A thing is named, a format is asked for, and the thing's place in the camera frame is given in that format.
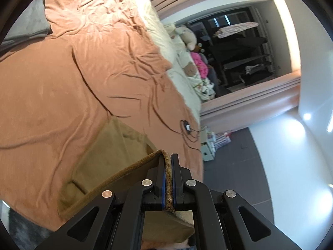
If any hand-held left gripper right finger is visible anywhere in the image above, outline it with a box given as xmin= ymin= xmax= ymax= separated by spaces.
xmin=171 ymin=154 xmax=303 ymax=250

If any olive printed t-shirt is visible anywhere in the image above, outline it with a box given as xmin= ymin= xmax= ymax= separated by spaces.
xmin=57 ymin=116 xmax=195 ymax=245

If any dark shelf unit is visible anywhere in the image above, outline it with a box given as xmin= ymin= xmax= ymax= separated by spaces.
xmin=208 ymin=5 xmax=276 ymax=87

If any white storage box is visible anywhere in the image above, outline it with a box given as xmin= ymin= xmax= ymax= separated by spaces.
xmin=201 ymin=143 xmax=216 ymax=162

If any grey fluffy rug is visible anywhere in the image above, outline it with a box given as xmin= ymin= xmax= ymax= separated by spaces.
xmin=0 ymin=200 xmax=56 ymax=250

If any beige plush toy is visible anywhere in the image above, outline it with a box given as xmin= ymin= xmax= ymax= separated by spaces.
xmin=174 ymin=25 xmax=197 ymax=52

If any orange-brown blanket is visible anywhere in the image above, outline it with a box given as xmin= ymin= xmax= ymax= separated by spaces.
xmin=0 ymin=0 xmax=203 ymax=232

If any pink plush toy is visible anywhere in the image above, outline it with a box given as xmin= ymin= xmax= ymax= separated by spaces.
xmin=191 ymin=52 xmax=210 ymax=79

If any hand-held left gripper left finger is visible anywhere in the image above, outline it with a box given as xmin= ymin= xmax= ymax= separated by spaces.
xmin=34 ymin=154 xmax=166 ymax=250

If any grey seat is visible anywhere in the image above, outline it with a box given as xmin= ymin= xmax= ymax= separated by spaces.
xmin=208 ymin=68 xmax=232 ymax=97

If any floral patterned board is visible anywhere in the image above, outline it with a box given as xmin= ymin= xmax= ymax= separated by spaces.
xmin=215 ymin=21 xmax=261 ymax=39

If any grey pillow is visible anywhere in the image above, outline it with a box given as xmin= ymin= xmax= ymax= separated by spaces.
xmin=0 ymin=0 xmax=53 ymax=55

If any cream bed sheet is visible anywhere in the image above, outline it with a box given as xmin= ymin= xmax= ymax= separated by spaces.
xmin=120 ymin=0 xmax=202 ymax=118

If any brown bear plush toy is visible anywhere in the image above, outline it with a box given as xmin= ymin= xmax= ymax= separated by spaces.
xmin=183 ymin=62 xmax=197 ymax=78

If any thin black device cable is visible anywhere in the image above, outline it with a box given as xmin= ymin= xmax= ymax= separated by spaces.
xmin=179 ymin=125 xmax=207 ymax=152

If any floral print cloth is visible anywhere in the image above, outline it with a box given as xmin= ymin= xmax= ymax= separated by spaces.
xmin=194 ymin=79 xmax=216 ymax=102

